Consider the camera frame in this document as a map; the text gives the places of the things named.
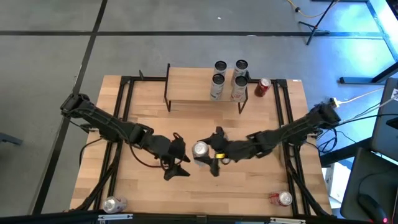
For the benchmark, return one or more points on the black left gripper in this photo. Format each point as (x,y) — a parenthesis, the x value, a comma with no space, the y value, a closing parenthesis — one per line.
(174,151)

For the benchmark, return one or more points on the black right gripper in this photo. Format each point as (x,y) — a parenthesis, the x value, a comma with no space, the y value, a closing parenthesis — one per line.
(231,151)

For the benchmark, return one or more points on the tall slim Celsius can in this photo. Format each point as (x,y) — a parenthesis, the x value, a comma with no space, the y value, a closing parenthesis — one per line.
(241,65)
(220,66)
(216,88)
(238,91)

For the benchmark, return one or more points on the red cola can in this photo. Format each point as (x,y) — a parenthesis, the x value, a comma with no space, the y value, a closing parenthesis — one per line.
(284,198)
(262,88)

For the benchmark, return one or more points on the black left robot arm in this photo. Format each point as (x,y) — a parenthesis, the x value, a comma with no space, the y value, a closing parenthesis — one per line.
(102,123)

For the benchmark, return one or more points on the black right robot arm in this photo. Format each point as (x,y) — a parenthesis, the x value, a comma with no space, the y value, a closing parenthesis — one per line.
(295,127)

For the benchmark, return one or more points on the white box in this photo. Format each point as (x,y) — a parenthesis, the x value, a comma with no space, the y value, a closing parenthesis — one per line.
(339,183)

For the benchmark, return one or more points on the yellow white power strip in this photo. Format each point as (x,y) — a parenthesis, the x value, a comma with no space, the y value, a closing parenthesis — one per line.
(334,102)

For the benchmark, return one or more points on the dark grey side desk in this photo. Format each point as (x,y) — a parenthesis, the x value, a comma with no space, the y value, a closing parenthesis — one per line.
(354,186)

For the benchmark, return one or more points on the black tripod stand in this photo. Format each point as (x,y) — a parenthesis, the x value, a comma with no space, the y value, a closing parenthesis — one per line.
(315,28)

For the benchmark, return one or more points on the black desk base bar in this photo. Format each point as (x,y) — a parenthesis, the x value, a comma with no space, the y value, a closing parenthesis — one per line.
(357,80)

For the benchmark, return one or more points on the black computer mouse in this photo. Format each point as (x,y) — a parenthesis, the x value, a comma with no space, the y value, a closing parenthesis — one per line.
(371,207)

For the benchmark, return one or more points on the dark grey chair leg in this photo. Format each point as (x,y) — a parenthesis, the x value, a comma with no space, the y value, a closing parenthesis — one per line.
(9,138)

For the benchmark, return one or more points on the black mouse pad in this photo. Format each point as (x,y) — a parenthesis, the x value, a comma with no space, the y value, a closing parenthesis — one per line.
(379,186)

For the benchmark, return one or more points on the grey monitor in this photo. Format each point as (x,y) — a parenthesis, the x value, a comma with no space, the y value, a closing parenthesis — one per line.
(385,130)

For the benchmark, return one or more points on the black front rail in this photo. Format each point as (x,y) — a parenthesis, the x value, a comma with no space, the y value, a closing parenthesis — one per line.
(171,220)

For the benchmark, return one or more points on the wooden shelf with black frame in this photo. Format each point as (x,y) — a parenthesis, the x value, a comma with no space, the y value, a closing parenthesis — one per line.
(189,84)

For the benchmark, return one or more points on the silver metal bracket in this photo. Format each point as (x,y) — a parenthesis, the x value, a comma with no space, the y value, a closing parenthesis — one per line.
(115,216)
(287,221)

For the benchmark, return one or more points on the black aluminium table frame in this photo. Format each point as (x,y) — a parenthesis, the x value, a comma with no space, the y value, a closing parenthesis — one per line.
(149,78)

